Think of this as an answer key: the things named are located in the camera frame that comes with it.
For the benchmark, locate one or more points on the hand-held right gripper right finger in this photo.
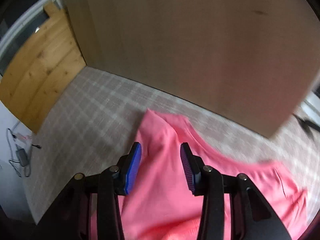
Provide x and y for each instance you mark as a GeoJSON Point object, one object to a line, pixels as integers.
{"type": "Point", "coordinates": [188, 170]}

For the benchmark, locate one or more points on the white power strip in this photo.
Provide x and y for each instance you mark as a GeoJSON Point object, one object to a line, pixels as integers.
{"type": "Point", "coordinates": [22, 137]}

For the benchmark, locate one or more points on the pine wood board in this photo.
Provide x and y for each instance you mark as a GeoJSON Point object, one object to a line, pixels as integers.
{"type": "Point", "coordinates": [42, 67]}

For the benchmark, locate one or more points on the coral red t-shirt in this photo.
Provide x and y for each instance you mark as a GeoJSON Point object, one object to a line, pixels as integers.
{"type": "Point", "coordinates": [160, 180]}

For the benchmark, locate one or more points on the large light wood panel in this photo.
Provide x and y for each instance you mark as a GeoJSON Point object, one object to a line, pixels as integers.
{"type": "Point", "coordinates": [187, 42]}

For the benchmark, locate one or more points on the black power adapter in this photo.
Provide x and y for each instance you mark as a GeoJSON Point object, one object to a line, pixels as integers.
{"type": "Point", "coordinates": [22, 157]}

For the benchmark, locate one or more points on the beige checked mat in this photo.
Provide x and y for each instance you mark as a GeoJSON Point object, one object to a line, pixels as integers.
{"type": "Point", "coordinates": [87, 120]}

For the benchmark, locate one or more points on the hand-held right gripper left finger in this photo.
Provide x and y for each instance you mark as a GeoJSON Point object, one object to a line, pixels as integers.
{"type": "Point", "coordinates": [132, 167]}

